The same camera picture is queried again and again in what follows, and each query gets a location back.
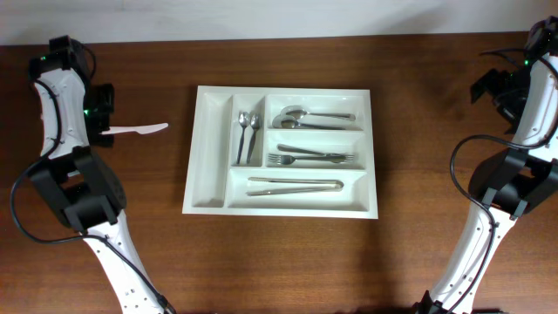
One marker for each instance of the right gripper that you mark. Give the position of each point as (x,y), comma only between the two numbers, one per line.
(486,85)

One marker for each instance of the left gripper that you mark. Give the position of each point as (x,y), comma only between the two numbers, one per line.
(105,115)

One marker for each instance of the white plastic knife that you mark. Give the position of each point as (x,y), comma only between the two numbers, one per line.
(136,129)

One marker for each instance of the small silver teaspoon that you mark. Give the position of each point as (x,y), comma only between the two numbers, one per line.
(243,120)
(255,123)

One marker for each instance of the large silver spoon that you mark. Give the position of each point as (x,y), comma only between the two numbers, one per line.
(289,122)
(299,112)

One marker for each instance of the silver fork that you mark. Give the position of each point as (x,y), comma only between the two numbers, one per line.
(290,149)
(285,159)

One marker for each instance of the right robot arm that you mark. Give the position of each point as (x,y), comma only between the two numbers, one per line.
(513,182)

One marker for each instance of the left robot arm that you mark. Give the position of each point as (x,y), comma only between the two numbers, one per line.
(83,193)

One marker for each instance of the white cutlery tray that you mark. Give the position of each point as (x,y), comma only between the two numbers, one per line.
(215,185)

